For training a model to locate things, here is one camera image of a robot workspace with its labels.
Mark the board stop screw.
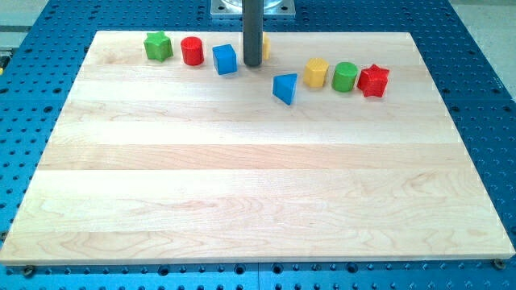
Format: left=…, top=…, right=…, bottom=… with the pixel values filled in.
left=20, top=265, right=35, bottom=278
left=492, top=259, right=506, bottom=270

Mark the red star block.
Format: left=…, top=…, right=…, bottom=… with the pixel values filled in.
left=357, top=64, right=390, bottom=97

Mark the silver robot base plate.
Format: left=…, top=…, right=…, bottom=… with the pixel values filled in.
left=209, top=0, right=296, bottom=19

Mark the green star block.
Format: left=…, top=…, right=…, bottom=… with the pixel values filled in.
left=144, top=31, right=173, bottom=62

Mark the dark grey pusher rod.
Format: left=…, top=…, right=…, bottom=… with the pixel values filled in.
left=242, top=0, right=264, bottom=67

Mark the red cylinder block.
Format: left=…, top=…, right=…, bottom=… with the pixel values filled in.
left=181, top=36, right=204, bottom=66

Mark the light wooden board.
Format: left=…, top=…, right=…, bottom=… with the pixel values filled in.
left=1, top=31, right=515, bottom=266

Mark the left board stop screw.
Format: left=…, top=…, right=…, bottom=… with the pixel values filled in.
left=20, top=265, right=35, bottom=278

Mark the blue triangle block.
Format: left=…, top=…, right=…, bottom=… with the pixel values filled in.
left=273, top=73, right=298, bottom=106

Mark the green cylinder block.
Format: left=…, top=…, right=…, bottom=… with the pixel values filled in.
left=331, top=62, right=358, bottom=93

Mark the yellow heart block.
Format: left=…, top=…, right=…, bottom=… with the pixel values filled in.
left=262, top=32, right=271, bottom=60

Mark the yellow hexagon block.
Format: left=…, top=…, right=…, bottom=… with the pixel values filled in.
left=303, top=58, right=329, bottom=88

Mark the blue cube block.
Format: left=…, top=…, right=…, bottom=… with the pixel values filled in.
left=212, top=44, right=238, bottom=75

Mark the right board stop screw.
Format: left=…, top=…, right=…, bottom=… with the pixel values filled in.
left=492, top=259, right=506, bottom=270

